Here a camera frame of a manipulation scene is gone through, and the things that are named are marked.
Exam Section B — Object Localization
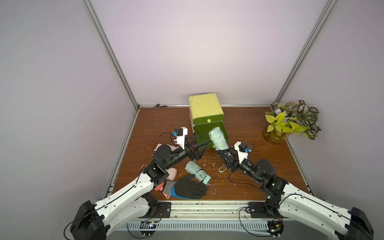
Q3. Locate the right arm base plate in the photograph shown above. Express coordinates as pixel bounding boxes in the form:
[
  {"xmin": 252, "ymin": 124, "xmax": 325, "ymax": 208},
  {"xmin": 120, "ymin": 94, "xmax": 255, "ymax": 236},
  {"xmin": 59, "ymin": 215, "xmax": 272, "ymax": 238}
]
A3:
[{"xmin": 246, "ymin": 202, "xmax": 282, "ymax": 219}]

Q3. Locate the small circuit board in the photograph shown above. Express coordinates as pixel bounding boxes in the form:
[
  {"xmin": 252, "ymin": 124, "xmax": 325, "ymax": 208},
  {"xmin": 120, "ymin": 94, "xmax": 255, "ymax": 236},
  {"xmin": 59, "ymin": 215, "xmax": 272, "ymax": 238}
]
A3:
[
  {"xmin": 267, "ymin": 218, "xmax": 284, "ymax": 238},
  {"xmin": 139, "ymin": 221, "xmax": 158, "ymax": 239}
]

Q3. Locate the right small circuit board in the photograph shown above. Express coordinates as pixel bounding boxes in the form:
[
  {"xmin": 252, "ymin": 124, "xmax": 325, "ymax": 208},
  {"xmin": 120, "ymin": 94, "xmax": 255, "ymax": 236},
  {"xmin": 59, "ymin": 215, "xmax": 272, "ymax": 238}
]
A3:
[{"xmin": 267, "ymin": 218, "xmax": 284, "ymax": 238}]

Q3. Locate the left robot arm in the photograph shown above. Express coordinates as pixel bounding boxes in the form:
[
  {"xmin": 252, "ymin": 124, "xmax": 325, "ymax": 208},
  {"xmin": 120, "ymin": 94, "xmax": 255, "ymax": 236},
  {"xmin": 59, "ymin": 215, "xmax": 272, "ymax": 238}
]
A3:
[{"xmin": 64, "ymin": 136, "xmax": 209, "ymax": 240}]

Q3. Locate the aluminium front rail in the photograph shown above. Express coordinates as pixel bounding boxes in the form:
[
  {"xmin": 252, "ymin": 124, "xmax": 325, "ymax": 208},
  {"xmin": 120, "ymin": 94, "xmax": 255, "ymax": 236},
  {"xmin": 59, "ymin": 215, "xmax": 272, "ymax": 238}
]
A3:
[{"xmin": 110, "ymin": 200, "xmax": 301, "ymax": 232}]

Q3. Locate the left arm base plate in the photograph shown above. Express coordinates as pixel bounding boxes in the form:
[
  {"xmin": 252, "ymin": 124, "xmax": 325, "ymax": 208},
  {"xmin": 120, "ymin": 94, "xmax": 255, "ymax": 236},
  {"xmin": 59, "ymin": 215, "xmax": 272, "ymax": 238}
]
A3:
[{"xmin": 141, "ymin": 202, "xmax": 172, "ymax": 220}]

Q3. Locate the green artificial plant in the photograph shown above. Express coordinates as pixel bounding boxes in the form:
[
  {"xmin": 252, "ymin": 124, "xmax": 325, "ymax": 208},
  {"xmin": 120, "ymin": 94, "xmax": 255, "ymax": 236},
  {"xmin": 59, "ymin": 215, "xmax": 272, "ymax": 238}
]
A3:
[{"xmin": 265, "ymin": 100, "xmax": 321, "ymax": 140}]

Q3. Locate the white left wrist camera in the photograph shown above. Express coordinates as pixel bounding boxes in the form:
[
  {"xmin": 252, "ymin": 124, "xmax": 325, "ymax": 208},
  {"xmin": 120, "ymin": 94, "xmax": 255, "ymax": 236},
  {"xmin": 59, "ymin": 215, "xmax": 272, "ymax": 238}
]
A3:
[{"xmin": 172, "ymin": 127, "xmax": 188, "ymax": 150}]

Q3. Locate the black blue work glove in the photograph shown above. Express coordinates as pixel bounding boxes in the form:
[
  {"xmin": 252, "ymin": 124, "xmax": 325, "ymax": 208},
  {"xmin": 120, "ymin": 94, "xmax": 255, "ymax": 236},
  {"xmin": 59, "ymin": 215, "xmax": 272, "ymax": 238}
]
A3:
[{"xmin": 162, "ymin": 175, "xmax": 208, "ymax": 200}]

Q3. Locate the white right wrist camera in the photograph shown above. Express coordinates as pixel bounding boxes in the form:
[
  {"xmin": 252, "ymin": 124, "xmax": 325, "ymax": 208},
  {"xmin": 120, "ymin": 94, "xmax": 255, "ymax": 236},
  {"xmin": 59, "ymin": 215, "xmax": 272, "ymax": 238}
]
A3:
[{"xmin": 234, "ymin": 141, "xmax": 252, "ymax": 164}]

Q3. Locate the dark green top drawer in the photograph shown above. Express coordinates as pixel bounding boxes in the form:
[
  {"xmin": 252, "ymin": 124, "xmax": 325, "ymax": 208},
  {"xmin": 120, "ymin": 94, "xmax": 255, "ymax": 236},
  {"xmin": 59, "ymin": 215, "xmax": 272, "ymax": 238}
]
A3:
[{"xmin": 192, "ymin": 114, "xmax": 225, "ymax": 125}]

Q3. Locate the amber glass plant vase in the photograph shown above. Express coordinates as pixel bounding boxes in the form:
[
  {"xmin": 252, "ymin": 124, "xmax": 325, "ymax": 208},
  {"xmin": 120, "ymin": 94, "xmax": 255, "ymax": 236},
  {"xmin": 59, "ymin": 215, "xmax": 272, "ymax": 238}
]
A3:
[{"xmin": 263, "ymin": 125, "xmax": 291, "ymax": 145}]

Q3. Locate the dark green drawer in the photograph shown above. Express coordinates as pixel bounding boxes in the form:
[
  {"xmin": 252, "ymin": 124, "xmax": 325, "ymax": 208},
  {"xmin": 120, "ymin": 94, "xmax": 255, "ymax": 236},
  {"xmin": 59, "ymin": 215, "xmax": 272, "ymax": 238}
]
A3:
[
  {"xmin": 193, "ymin": 122, "xmax": 230, "ymax": 149},
  {"xmin": 192, "ymin": 114, "xmax": 225, "ymax": 125}
]

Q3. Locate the left small circuit board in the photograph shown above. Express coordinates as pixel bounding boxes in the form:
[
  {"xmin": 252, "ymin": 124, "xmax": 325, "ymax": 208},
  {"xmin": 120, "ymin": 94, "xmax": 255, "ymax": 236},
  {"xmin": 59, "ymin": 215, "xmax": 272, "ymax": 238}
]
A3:
[{"xmin": 139, "ymin": 221, "xmax": 158, "ymax": 239}]

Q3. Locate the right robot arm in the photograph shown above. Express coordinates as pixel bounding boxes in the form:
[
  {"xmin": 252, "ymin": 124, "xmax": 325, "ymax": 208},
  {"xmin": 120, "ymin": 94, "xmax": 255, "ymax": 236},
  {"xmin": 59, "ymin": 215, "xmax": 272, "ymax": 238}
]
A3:
[{"xmin": 218, "ymin": 148, "xmax": 374, "ymax": 240}]

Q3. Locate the pink plastic scoop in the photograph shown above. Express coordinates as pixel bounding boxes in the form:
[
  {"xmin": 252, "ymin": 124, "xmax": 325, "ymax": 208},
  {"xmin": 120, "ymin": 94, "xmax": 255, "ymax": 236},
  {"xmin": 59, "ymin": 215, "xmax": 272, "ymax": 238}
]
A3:
[{"xmin": 155, "ymin": 182, "xmax": 165, "ymax": 192}]

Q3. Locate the green pink drawer cabinet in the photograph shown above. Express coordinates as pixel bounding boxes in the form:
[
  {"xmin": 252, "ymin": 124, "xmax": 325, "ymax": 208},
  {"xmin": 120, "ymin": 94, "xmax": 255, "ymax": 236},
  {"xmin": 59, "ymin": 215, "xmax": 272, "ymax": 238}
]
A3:
[{"xmin": 189, "ymin": 93, "xmax": 224, "ymax": 132}]

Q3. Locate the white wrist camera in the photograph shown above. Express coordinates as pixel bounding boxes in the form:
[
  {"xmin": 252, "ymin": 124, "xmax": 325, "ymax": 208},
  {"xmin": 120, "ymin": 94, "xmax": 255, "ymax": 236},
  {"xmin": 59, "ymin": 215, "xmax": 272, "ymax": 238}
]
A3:
[
  {"xmin": 172, "ymin": 127, "xmax": 188, "ymax": 150},
  {"xmin": 234, "ymin": 141, "xmax": 252, "ymax": 164}
]

